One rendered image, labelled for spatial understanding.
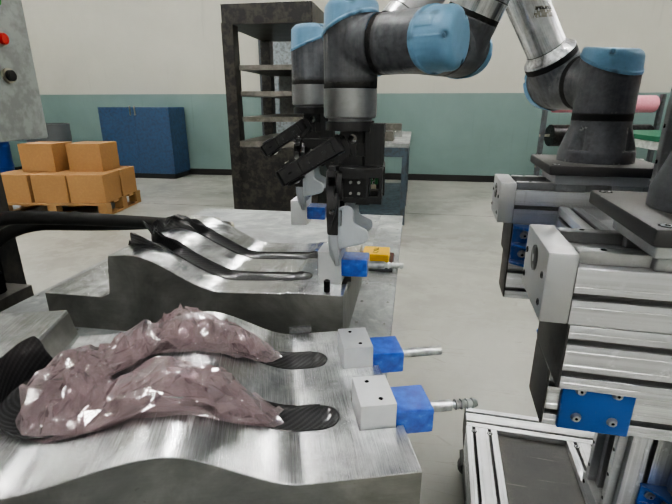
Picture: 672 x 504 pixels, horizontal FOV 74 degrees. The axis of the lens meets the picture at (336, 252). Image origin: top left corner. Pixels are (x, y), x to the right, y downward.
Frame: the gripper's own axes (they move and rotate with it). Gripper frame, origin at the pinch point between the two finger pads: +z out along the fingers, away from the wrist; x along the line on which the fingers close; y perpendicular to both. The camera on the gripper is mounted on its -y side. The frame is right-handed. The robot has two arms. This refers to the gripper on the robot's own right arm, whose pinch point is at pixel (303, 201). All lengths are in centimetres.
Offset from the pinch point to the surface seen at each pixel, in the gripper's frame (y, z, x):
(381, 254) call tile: 17.7, 11.4, -0.3
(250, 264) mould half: -4.3, 6.7, -23.4
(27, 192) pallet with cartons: -378, 69, 316
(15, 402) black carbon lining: -16, 8, -63
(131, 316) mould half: -20.5, 12.2, -35.9
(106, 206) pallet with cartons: -294, 83, 326
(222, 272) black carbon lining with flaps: -7.6, 6.6, -28.2
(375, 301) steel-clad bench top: 17.8, 15.1, -17.5
